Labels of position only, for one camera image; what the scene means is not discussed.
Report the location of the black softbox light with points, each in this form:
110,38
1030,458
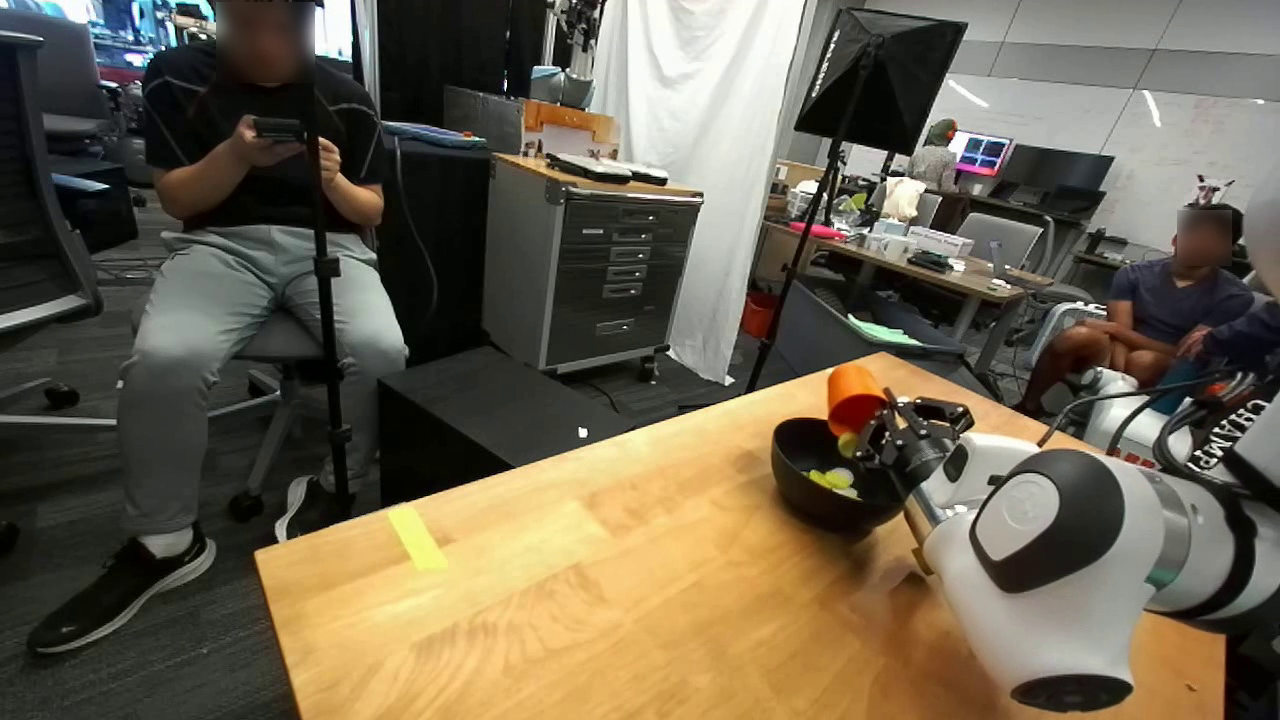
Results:
873,85

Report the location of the grey drawer cabinet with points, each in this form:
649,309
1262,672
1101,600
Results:
581,275

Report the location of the orange plastic cup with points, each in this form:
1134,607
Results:
853,396

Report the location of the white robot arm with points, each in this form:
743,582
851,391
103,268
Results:
1049,558

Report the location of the black bowl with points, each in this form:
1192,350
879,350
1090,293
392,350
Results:
808,441

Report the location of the black cloth covered box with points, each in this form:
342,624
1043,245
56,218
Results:
434,236

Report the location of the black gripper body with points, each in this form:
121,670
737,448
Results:
914,438

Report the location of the white hanging curtain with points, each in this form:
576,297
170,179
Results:
699,91

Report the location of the seated person in black shirt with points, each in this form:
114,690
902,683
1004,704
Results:
228,163

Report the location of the orange white tray on cabinet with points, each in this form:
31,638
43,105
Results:
576,140

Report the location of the yellow tape strip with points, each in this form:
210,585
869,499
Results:
414,536

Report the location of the black light stand pole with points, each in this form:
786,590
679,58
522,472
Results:
339,503

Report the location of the seated man in grey shirt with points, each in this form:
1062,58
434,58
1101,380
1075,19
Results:
1153,309

